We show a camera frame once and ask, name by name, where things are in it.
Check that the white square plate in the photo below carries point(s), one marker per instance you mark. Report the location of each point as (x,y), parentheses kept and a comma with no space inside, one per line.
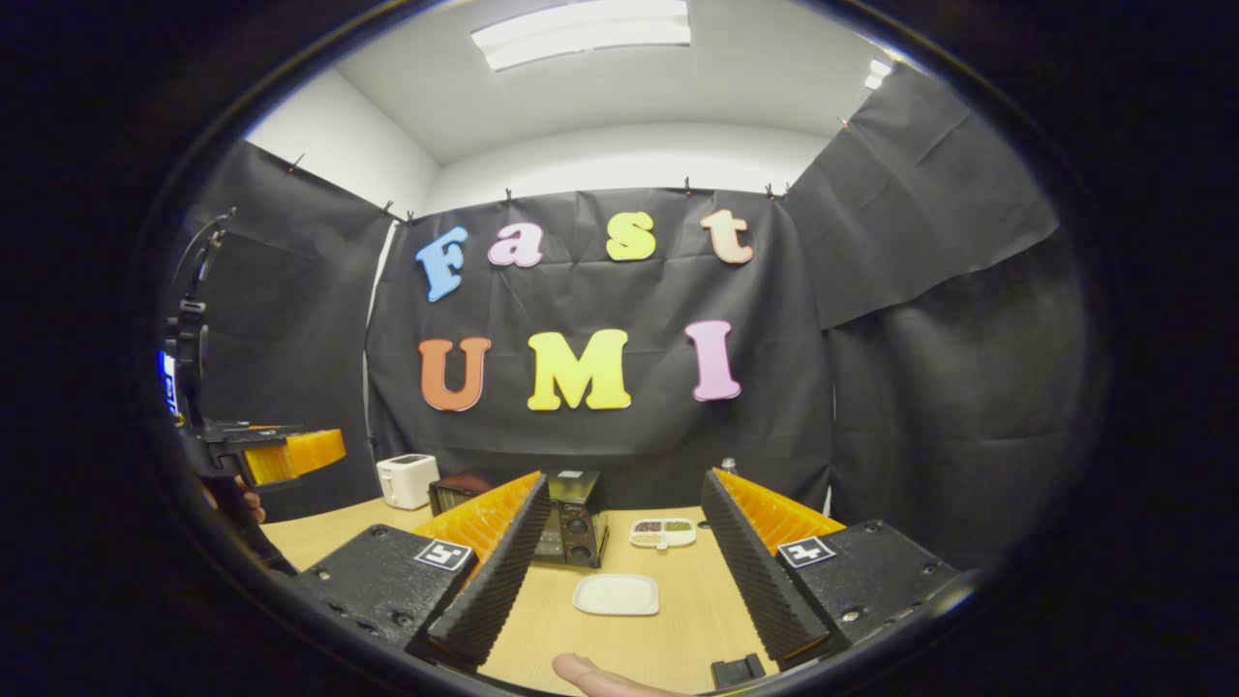
(617,594)

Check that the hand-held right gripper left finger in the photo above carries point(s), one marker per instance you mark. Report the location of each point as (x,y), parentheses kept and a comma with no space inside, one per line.
(498,581)

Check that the white toaster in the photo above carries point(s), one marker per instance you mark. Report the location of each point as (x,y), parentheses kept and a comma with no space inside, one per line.
(407,481)

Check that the long ceiling light panel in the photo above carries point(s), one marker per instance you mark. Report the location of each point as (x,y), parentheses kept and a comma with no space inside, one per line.
(581,34)

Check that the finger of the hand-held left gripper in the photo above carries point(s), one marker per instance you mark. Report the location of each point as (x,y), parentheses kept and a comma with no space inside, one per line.
(295,453)

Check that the blue lit screen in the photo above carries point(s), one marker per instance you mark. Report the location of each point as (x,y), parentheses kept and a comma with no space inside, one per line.
(166,382)

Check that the black electric oven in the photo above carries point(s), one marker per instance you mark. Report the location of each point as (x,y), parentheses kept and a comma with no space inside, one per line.
(573,532)

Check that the white divided dish with grains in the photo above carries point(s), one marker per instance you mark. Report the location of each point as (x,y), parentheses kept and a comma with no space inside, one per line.
(663,532)

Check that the small ceiling light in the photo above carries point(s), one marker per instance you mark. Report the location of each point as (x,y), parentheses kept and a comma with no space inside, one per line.
(878,75)

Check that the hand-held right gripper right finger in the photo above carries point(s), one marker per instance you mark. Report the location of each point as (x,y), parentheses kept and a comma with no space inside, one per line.
(760,581)

